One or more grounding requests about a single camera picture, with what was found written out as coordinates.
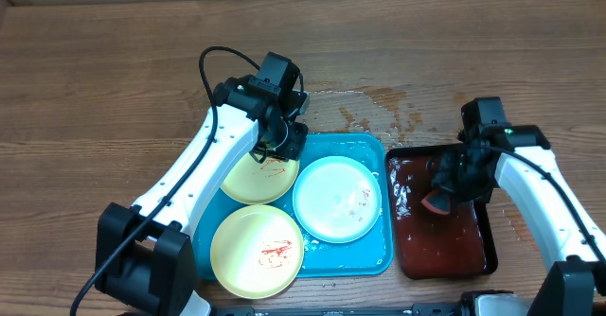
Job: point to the dark red tray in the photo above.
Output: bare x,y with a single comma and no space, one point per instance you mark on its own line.
430,245

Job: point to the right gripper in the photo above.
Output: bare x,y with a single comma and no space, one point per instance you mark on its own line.
454,179

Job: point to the red and black sponge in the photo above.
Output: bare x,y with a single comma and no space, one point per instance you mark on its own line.
437,202

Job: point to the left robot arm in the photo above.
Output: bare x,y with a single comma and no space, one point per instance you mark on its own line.
144,255

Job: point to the yellow plate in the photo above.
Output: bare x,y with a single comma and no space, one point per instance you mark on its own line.
257,252
250,182

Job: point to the yellow plate upper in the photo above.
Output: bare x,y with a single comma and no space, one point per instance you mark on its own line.
250,182

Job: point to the yellow plate lower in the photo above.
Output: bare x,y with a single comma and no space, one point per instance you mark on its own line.
257,252

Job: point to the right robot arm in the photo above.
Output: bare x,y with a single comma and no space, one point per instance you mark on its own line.
570,242

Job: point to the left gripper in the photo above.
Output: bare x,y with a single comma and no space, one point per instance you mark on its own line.
294,149

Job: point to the light blue plate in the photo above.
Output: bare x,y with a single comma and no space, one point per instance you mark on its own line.
337,199

